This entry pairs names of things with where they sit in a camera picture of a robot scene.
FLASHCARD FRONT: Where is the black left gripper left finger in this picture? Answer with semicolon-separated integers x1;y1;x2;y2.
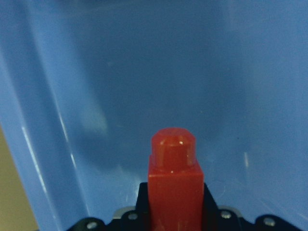
69;182;150;231

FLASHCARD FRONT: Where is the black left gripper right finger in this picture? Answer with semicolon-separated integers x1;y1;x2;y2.
203;184;300;231

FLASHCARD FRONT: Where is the red block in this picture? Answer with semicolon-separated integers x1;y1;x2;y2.
148;128;204;231

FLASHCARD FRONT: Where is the blue plastic tray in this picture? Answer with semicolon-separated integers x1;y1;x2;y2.
0;0;308;231

